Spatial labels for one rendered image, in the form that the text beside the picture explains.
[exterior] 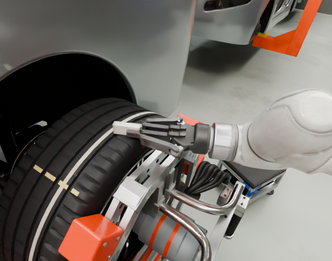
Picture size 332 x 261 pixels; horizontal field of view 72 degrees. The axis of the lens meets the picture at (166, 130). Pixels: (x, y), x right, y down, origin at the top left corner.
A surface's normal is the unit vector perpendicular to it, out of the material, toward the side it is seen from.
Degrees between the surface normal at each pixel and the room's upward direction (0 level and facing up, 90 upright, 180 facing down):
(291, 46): 90
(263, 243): 0
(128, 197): 45
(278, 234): 0
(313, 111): 33
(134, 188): 0
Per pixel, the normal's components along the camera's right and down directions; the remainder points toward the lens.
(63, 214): -0.28, -0.26
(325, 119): -0.14, -0.44
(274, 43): -0.52, 0.48
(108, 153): -0.04, -0.64
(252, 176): 0.10, -0.79
